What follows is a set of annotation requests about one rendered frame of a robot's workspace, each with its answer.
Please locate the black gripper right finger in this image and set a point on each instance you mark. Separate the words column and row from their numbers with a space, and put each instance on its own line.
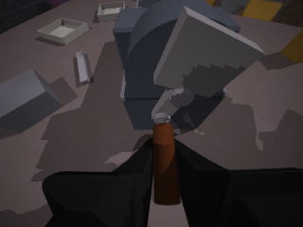
column 208, row 191

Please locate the light grey flat bar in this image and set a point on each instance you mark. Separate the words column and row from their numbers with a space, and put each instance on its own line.
column 82, row 68

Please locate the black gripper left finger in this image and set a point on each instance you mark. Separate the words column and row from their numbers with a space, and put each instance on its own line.
column 127, row 189

